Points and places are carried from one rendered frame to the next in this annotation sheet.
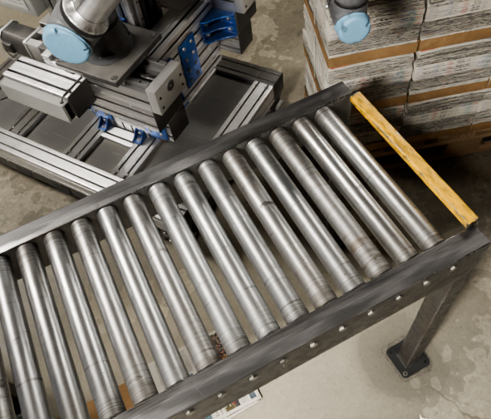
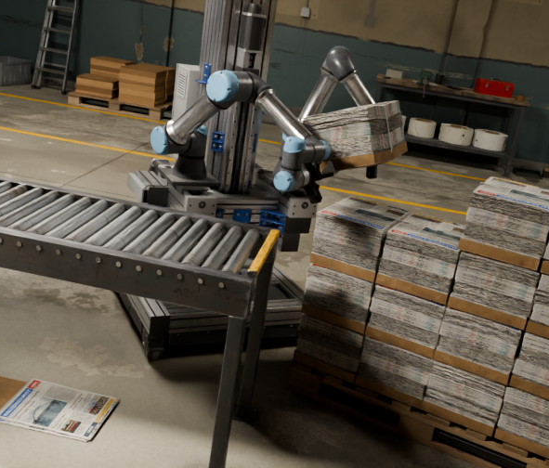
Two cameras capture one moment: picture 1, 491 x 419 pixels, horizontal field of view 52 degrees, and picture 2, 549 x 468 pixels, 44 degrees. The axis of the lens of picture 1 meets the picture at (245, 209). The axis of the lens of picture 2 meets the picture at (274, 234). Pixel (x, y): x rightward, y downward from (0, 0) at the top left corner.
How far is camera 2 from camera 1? 1.82 m
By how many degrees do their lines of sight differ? 42
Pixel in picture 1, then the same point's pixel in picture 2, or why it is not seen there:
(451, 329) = not seen: outside the picture
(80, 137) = not seen: hidden behind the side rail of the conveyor
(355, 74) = (327, 279)
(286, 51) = not seen: hidden behind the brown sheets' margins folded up
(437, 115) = (391, 367)
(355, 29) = (281, 180)
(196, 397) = (47, 240)
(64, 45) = (157, 138)
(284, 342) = (106, 251)
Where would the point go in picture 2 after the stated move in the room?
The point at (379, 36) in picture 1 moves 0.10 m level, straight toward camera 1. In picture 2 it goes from (347, 253) to (330, 256)
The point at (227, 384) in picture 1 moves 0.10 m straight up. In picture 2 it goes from (64, 244) to (66, 214)
